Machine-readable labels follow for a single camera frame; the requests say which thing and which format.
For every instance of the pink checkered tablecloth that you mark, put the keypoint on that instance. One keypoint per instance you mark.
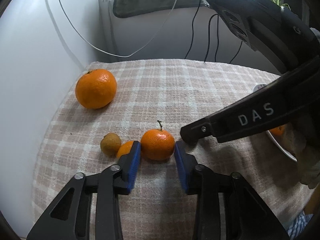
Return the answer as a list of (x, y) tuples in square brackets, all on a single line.
[(168, 94)]

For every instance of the grey-green ledge cover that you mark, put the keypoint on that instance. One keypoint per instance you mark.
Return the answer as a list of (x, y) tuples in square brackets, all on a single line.
[(130, 8)]

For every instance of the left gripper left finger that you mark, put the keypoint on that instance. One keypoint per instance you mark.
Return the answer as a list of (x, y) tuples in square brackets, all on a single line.
[(129, 164)]

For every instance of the mandarin with stem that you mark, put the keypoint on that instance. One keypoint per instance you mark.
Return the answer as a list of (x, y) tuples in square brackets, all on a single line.
[(157, 144)]

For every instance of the small orange kumquat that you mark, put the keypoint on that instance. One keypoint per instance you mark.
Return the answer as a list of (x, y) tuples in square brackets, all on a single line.
[(124, 149)]

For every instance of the striped sleeve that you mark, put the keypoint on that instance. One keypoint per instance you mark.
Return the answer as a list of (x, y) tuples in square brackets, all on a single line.
[(298, 225)]

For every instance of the large orange in plate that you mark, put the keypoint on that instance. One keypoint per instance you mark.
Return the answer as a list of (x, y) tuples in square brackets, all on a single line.
[(278, 131)]

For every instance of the large mandarin orange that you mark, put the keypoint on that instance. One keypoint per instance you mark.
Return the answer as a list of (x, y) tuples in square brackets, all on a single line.
[(96, 89)]

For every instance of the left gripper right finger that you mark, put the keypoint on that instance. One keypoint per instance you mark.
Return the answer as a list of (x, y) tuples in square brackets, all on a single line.
[(185, 164)]

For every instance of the small brown kiwi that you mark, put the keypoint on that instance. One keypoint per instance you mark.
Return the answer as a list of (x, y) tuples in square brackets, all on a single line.
[(110, 144)]

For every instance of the floral white plate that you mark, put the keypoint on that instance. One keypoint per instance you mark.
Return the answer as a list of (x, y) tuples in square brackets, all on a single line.
[(272, 137)]

